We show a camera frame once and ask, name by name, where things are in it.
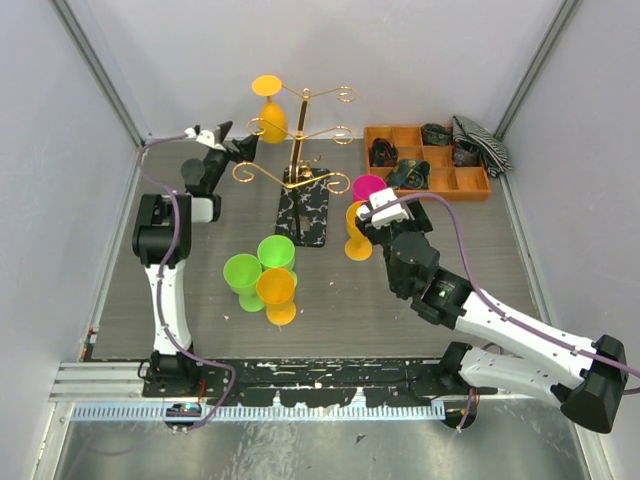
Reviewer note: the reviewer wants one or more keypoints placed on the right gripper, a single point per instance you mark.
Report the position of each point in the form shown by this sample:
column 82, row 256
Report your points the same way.
column 421, row 222

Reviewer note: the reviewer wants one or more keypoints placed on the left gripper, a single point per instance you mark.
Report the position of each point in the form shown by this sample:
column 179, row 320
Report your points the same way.
column 246, row 147

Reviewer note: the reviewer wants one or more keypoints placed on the orange goblet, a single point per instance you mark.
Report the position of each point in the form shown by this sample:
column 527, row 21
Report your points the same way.
column 272, row 118
column 276, row 288
column 357, row 247

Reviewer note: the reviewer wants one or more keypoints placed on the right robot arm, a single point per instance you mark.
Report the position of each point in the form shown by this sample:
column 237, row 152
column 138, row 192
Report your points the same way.
column 584, row 378

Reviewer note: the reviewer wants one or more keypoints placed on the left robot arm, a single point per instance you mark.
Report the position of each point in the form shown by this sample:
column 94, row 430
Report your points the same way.
column 162, row 241

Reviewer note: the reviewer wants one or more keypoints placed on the blue yellow floral tie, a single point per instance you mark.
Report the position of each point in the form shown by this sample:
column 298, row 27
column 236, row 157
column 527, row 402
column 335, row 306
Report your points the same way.
column 409, row 174

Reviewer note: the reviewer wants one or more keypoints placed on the pink plastic goblet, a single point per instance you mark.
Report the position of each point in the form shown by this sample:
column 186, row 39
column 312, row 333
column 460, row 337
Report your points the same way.
column 365, row 185

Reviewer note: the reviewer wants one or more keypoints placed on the wooden compartment tray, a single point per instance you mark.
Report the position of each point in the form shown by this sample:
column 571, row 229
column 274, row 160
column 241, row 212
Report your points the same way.
column 446, row 180

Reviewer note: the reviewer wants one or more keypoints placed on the black orange rolled tie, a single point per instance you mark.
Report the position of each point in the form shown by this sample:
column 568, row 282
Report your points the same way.
column 382, row 153

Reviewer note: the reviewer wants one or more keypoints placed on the dark patterned rolled tie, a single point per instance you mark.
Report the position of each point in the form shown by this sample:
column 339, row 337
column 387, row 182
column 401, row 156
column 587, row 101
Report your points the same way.
column 465, row 154

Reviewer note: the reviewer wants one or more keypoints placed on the dark green floral tie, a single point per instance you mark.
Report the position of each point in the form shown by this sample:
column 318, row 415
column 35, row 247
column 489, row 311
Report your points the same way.
column 436, row 135

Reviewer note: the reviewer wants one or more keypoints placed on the black white striped cloth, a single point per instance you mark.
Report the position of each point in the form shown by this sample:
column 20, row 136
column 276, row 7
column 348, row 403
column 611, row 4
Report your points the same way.
column 492, row 151

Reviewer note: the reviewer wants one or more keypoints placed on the green goblet back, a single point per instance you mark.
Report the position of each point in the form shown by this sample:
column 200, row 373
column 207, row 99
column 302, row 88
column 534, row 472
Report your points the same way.
column 277, row 252

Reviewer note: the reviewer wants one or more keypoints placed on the green goblet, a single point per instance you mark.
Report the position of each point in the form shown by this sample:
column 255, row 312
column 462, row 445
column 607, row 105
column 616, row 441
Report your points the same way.
column 277, row 252
column 241, row 273

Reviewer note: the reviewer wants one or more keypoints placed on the green goblet front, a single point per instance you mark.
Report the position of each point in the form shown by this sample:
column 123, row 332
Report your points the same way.
column 241, row 273

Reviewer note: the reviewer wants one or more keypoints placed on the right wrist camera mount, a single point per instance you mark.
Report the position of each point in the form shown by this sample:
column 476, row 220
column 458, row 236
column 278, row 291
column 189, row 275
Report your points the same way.
column 379, row 210

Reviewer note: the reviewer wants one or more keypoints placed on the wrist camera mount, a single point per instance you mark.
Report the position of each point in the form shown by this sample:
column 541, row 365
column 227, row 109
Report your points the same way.
column 379, row 210
column 208, row 138

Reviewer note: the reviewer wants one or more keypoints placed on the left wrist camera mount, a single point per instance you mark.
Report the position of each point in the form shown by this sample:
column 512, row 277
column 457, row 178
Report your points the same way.
column 208, row 138

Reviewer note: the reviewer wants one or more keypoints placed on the gold wire wine glass rack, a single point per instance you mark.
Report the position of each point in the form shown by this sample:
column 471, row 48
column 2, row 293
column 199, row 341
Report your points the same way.
column 302, row 213

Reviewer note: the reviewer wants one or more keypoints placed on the grey slotted cable duct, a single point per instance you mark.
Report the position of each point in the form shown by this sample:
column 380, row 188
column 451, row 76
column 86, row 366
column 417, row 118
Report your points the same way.
column 159, row 411

